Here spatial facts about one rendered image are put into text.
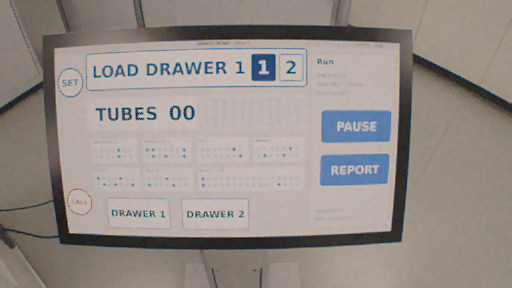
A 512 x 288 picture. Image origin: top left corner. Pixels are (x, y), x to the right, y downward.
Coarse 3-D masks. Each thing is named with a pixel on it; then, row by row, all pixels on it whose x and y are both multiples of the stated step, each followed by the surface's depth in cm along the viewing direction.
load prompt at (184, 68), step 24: (192, 48) 48; (216, 48) 48; (240, 48) 48; (264, 48) 48; (288, 48) 49; (96, 72) 48; (120, 72) 48; (144, 72) 48; (168, 72) 48; (192, 72) 49; (216, 72) 49; (240, 72) 49; (264, 72) 49; (288, 72) 49
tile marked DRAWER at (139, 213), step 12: (108, 204) 51; (120, 204) 51; (132, 204) 51; (144, 204) 51; (156, 204) 51; (168, 204) 51; (108, 216) 51; (120, 216) 51; (132, 216) 51; (144, 216) 51; (156, 216) 51; (168, 216) 51; (120, 228) 51; (132, 228) 51; (144, 228) 52; (156, 228) 52; (168, 228) 52
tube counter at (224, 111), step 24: (192, 96) 49; (216, 96) 49; (240, 96) 49; (264, 96) 49; (288, 96) 50; (168, 120) 49; (192, 120) 50; (216, 120) 50; (240, 120) 50; (264, 120) 50; (288, 120) 50
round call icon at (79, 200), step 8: (72, 192) 50; (80, 192) 50; (88, 192) 50; (72, 200) 51; (80, 200) 51; (88, 200) 51; (72, 208) 51; (80, 208) 51; (88, 208) 51; (88, 216) 51
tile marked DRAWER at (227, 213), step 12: (192, 204) 51; (204, 204) 51; (216, 204) 51; (228, 204) 51; (240, 204) 52; (192, 216) 52; (204, 216) 52; (216, 216) 52; (228, 216) 52; (240, 216) 52; (192, 228) 52; (204, 228) 52; (216, 228) 52; (228, 228) 52; (240, 228) 52
